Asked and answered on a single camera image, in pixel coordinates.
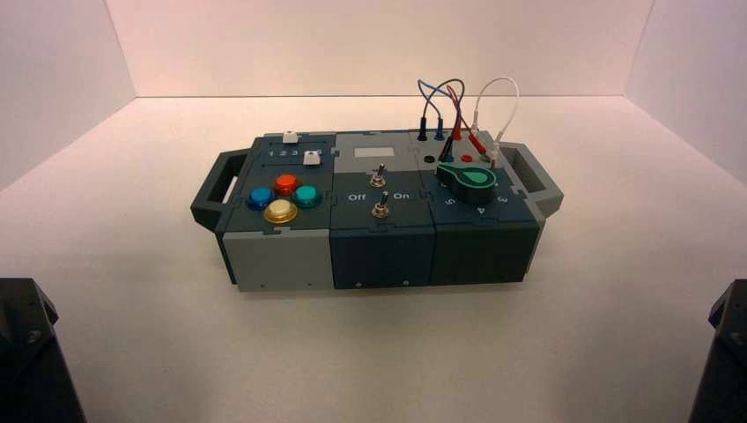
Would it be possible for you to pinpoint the grey and blue control box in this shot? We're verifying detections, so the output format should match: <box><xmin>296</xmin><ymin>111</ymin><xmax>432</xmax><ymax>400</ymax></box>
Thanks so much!
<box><xmin>189</xmin><ymin>129</ymin><xmax>565</xmax><ymax>293</ymax></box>

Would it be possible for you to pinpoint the teal round push button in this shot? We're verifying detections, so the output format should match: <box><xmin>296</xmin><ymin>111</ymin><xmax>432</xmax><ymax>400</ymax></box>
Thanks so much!
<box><xmin>291</xmin><ymin>185</ymin><xmax>323</xmax><ymax>210</ymax></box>

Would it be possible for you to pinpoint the red round push button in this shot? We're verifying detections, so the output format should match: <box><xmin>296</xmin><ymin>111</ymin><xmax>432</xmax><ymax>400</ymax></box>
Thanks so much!
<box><xmin>273</xmin><ymin>174</ymin><xmax>301</xmax><ymax>197</ymax></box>

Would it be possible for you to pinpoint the yellow round push button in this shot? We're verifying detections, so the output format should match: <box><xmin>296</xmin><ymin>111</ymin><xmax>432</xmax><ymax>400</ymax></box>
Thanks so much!
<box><xmin>263</xmin><ymin>198</ymin><xmax>299</xmax><ymax>226</ymax></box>

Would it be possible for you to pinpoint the green rotary pointer knob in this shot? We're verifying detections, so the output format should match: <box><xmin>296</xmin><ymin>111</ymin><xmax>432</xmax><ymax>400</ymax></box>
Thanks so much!
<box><xmin>435</xmin><ymin>163</ymin><xmax>498</xmax><ymax>204</ymax></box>

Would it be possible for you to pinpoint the blue round push button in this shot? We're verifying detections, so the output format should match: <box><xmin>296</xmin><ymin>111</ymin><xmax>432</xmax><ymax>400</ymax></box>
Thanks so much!
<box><xmin>245</xmin><ymin>186</ymin><xmax>276</xmax><ymax>212</ymax></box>

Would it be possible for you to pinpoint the black jumper cable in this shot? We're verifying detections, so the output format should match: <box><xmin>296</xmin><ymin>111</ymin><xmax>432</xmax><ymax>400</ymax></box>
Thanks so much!
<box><xmin>416</xmin><ymin>78</ymin><xmax>466</xmax><ymax>161</ymax></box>

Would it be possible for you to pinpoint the blue jumper cable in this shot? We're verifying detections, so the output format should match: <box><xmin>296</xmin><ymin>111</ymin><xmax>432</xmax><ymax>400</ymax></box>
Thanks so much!
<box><xmin>417</xmin><ymin>79</ymin><xmax>468</xmax><ymax>163</ymax></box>

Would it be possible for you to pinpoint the red jumper cable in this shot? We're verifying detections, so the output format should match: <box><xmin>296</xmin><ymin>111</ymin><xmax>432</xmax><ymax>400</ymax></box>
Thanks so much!
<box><xmin>446</xmin><ymin>85</ymin><xmax>488</xmax><ymax>156</ymax></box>

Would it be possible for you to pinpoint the white jumper cable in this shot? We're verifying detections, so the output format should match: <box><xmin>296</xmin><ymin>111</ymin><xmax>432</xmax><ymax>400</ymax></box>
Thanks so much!
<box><xmin>470</xmin><ymin>77</ymin><xmax>521</xmax><ymax>161</ymax></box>

